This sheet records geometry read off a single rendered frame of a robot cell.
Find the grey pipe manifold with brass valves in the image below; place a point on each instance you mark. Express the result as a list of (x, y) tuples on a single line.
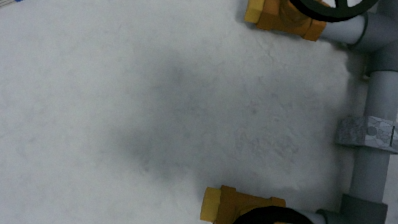
[(375, 135)]

